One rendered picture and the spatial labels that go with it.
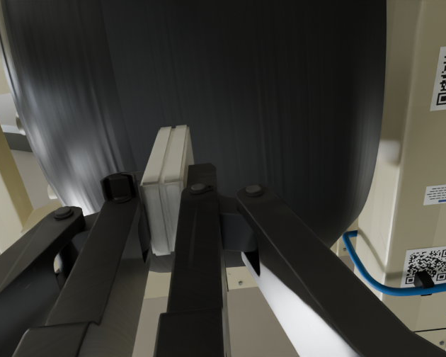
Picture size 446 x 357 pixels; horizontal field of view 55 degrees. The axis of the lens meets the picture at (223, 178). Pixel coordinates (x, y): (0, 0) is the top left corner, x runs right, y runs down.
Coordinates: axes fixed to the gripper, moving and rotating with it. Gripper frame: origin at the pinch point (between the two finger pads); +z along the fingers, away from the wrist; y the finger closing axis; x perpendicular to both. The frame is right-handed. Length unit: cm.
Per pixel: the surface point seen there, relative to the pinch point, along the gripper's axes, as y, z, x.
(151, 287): -17, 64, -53
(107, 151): -5.9, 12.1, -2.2
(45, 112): -9.7, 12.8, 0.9
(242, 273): 4, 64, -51
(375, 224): 24, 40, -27
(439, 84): 27.8, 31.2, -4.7
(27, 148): -274, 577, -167
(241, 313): 4, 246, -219
